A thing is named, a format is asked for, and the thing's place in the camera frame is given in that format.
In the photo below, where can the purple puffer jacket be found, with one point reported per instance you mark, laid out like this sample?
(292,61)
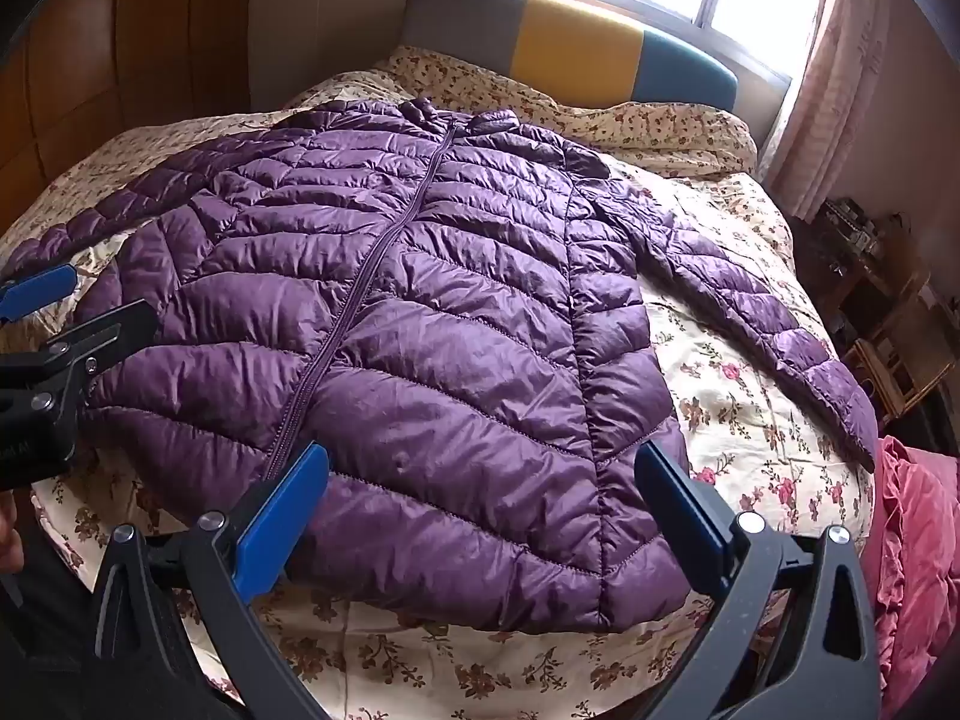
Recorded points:
(450,315)

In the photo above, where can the small floral bed cover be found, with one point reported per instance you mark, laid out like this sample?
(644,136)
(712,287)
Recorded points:
(450,679)

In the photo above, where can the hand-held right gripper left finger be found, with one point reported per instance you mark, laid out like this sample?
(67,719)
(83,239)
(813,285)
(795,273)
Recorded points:
(281,517)

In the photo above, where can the person's left hand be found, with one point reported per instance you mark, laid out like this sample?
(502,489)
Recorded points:
(9,540)

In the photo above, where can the grey yellow blue headboard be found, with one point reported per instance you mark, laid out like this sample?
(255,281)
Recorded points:
(577,41)

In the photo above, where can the cluttered wooden table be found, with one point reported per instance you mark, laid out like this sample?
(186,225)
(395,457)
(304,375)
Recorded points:
(855,255)

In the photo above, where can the wicker chair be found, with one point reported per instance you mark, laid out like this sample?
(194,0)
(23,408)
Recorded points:
(904,360)

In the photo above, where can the pink red cloth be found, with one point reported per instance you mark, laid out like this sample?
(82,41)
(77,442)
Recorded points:
(919,577)

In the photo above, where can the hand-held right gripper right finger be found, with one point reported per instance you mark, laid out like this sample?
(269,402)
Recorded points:
(679,514)

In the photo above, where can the rose print quilt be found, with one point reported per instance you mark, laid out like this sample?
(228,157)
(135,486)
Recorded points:
(724,405)

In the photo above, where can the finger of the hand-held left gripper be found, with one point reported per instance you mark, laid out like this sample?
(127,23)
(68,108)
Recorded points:
(37,291)
(112,334)

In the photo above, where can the pink curtain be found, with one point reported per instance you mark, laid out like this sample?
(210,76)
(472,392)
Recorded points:
(832,90)

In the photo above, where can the wooden wardrobe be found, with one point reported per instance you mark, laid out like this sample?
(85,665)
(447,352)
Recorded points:
(112,52)

